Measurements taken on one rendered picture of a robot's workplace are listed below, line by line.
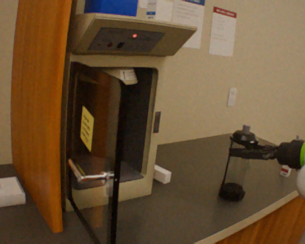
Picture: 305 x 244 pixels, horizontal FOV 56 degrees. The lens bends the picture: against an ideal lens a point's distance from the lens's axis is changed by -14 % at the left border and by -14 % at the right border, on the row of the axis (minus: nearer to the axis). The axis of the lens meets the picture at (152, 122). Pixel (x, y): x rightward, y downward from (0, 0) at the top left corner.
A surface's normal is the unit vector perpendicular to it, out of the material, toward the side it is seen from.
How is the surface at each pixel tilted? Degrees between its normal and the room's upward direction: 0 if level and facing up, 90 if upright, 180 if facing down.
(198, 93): 90
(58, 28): 90
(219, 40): 90
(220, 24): 90
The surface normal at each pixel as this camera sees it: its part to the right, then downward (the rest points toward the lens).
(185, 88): 0.59, 0.29
